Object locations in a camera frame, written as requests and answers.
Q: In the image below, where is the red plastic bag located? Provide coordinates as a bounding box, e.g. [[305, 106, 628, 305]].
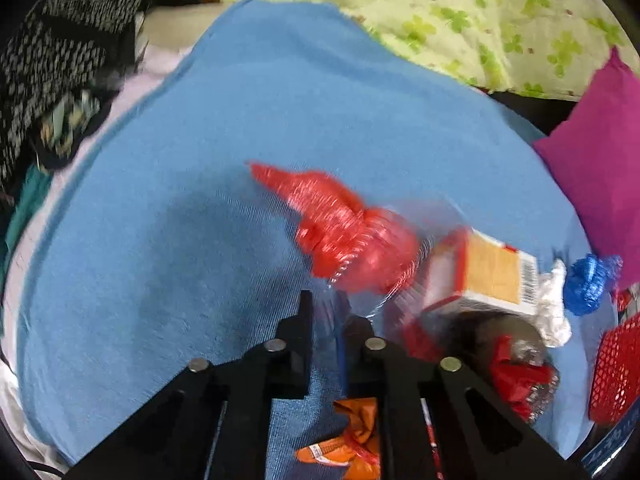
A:
[[247, 160, 421, 295]]

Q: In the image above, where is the orange snack wrapper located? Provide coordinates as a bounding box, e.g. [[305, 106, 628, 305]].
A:
[[295, 398, 381, 480]]

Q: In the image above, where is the orange white cardboard box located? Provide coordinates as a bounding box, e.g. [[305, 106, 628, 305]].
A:
[[416, 228, 539, 318]]

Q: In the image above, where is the blue blanket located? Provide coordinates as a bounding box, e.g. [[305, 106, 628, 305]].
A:
[[15, 0, 590, 463]]

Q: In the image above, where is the red crumpled bag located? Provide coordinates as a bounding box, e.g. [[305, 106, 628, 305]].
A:
[[400, 311, 560, 425]]

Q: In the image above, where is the dark floral cloth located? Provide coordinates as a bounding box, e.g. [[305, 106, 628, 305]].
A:
[[32, 88, 118, 174]]

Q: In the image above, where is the black plastic bag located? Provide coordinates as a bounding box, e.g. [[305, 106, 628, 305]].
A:
[[447, 312, 560, 424]]

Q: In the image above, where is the red mesh basket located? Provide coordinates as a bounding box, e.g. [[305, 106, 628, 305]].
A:
[[589, 314, 639, 426]]

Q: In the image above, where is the green clover patterned quilt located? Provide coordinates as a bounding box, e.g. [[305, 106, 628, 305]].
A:
[[219, 0, 640, 101]]

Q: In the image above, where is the blue plastic bag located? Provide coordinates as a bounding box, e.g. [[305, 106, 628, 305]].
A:
[[563, 254, 623, 316]]

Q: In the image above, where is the teal cloth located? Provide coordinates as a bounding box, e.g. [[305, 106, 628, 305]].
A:
[[1, 164, 52, 266]]

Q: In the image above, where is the magenta pillow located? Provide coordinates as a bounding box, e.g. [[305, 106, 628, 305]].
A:
[[534, 48, 640, 288]]

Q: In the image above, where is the blue white tissue box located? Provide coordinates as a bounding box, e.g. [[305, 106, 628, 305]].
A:
[[582, 419, 639, 479]]

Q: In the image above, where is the black white dotted garment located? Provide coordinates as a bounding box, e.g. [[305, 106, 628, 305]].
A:
[[1, 0, 144, 193]]

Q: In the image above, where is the white bed sheet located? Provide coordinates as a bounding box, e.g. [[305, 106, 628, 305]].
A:
[[1, 3, 227, 479]]

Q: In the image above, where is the clear plastic container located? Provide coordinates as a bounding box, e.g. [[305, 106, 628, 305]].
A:
[[324, 199, 467, 321]]

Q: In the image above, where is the white crumpled plastic bag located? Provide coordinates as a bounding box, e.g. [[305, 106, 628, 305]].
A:
[[534, 259, 572, 348]]

